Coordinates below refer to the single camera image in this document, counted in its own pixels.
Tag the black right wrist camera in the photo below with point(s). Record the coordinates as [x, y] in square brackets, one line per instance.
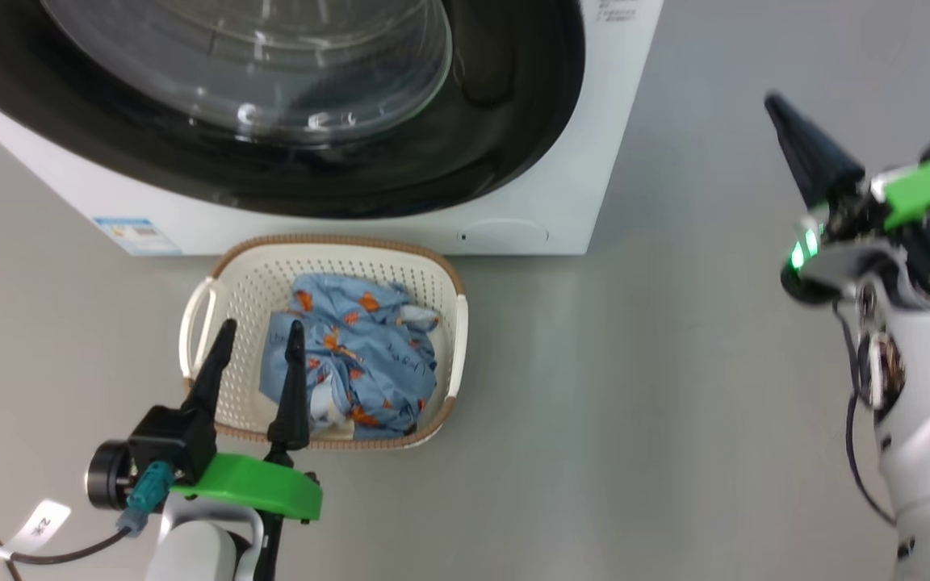
[824, 270]

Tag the black-rimmed glass washer door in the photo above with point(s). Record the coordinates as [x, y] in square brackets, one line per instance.
[513, 121]

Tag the blue garment with orange prints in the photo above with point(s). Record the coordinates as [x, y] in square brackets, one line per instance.
[368, 355]

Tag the cream basket with brown rim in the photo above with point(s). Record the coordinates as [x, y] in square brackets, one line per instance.
[255, 274]

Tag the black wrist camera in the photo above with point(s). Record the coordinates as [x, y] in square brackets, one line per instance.
[170, 440]
[824, 270]

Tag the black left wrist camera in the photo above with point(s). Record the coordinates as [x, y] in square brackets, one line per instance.
[170, 440]

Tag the white front-load washing machine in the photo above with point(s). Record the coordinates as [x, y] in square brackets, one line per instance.
[562, 202]

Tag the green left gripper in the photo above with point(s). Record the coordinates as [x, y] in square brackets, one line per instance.
[263, 484]

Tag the blue energy label sticker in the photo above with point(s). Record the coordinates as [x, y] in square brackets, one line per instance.
[138, 236]

